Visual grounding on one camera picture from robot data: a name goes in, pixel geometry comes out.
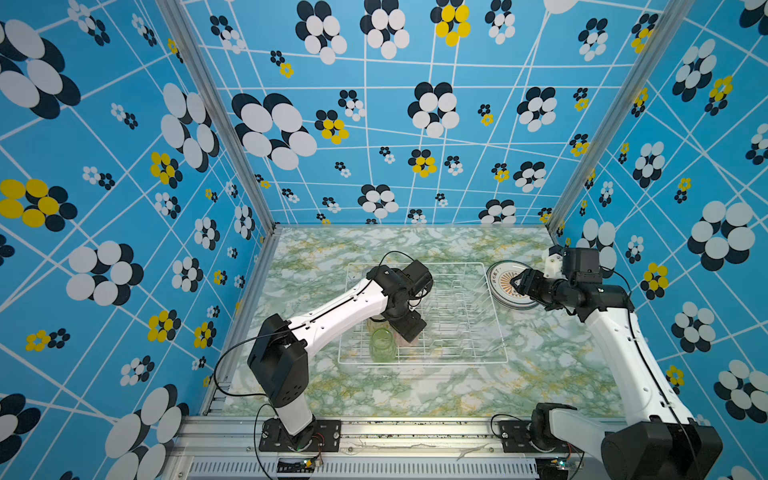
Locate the yellow drinking glass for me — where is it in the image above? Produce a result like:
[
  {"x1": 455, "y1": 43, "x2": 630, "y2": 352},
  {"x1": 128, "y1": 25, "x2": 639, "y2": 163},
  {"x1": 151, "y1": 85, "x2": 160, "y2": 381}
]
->
[{"x1": 366, "y1": 318, "x2": 389, "y2": 333}]

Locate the green drinking glass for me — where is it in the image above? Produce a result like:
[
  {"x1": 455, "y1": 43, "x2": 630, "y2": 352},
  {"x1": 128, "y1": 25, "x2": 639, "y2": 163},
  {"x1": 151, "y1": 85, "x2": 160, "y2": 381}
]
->
[{"x1": 369, "y1": 328, "x2": 398, "y2": 363}]

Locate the white plate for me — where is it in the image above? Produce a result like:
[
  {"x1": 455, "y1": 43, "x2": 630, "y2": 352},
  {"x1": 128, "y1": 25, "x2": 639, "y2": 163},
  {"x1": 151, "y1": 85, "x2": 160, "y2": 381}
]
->
[{"x1": 486, "y1": 260, "x2": 538, "y2": 310}]

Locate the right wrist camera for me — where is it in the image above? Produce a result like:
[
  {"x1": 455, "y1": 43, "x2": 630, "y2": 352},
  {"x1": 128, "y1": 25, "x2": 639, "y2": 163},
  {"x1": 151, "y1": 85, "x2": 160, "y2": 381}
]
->
[{"x1": 543, "y1": 245, "x2": 565, "y2": 279}]

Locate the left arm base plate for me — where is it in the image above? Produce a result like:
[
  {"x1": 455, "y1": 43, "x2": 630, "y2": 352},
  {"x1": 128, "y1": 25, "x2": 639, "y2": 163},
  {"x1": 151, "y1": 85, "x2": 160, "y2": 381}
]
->
[{"x1": 256, "y1": 418, "x2": 342, "y2": 453}]

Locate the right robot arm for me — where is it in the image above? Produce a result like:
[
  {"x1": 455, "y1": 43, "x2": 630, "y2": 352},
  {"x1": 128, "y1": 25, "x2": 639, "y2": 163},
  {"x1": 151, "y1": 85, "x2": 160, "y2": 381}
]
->
[{"x1": 508, "y1": 246, "x2": 723, "y2": 479}]

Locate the aluminium front rail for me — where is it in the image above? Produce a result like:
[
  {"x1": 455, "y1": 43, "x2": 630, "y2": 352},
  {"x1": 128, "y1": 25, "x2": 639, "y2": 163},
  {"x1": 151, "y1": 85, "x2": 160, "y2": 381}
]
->
[{"x1": 161, "y1": 415, "x2": 609, "y2": 479}]

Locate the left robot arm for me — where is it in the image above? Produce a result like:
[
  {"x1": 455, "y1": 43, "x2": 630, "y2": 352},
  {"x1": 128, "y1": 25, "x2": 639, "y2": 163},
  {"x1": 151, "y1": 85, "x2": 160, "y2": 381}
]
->
[{"x1": 247, "y1": 260, "x2": 434, "y2": 440}]

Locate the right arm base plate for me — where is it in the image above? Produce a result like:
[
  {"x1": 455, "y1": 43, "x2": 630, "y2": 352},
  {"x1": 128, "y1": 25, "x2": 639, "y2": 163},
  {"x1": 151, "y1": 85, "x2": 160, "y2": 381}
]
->
[{"x1": 492, "y1": 419, "x2": 582, "y2": 456}]

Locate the white wire dish rack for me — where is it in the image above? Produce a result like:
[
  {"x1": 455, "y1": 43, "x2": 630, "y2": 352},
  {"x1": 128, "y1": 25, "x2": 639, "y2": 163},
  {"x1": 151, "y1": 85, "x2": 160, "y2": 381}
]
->
[{"x1": 337, "y1": 262, "x2": 508, "y2": 367}]

